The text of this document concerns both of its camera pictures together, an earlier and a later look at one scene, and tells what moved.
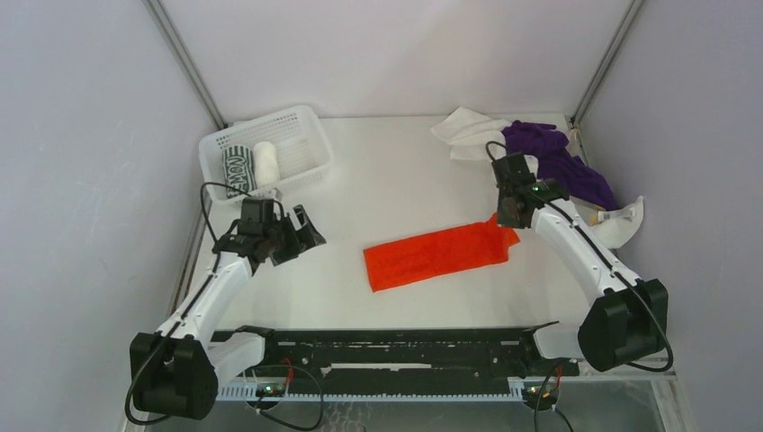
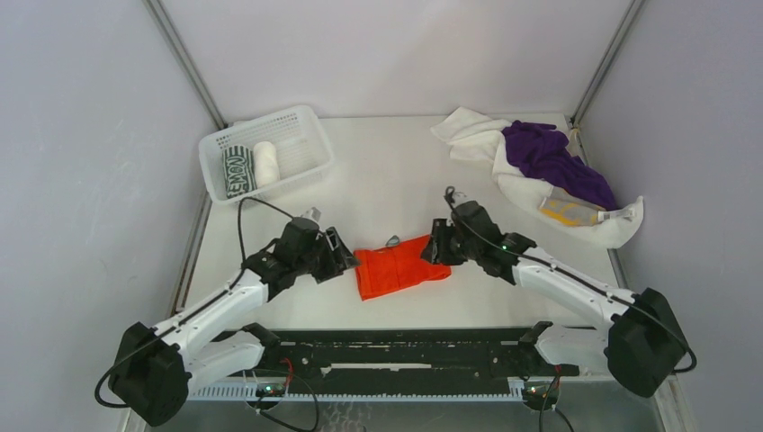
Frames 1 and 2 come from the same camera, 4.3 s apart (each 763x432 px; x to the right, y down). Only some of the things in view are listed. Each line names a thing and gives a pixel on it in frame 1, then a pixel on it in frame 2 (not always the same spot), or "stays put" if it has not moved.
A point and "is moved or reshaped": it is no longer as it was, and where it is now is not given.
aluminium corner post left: (175, 43) stays put
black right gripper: (502, 220) → (435, 252)
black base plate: (399, 356) stays put
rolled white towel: (266, 165) stays put
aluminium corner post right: (597, 81) stays put
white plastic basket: (278, 149) stays put
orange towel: (441, 255) is moved or reshaped
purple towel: (577, 179) stays put
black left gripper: (307, 237) → (345, 259)
